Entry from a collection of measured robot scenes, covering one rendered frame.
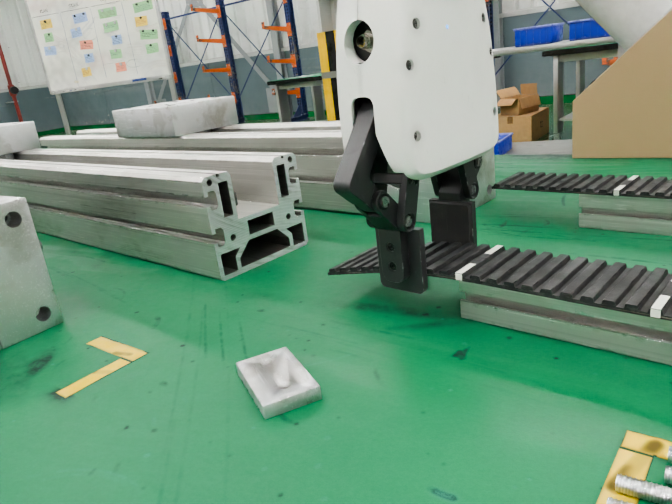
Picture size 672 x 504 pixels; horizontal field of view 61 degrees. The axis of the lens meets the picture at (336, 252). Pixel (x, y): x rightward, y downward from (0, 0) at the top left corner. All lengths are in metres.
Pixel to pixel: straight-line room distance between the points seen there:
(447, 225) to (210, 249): 0.19
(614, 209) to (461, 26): 0.23
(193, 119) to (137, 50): 5.36
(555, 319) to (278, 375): 0.15
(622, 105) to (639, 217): 0.29
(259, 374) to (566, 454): 0.15
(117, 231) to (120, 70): 5.74
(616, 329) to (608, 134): 0.48
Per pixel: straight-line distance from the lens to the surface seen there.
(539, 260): 0.34
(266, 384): 0.30
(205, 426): 0.29
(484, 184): 0.60
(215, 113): 0.85
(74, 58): 6.65
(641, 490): 0.24
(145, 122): 0.87
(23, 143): 1.00
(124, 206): 0.57
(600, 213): 0.51
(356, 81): 0.31
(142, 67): 6.17
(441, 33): 0.32
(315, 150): 0.63
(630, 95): 0.77
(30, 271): 0.45
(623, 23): 0.90
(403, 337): 0.34
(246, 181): 0.52
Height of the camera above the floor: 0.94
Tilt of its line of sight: 19 degrees down
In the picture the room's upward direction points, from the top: 8 degrees counter-clockwise
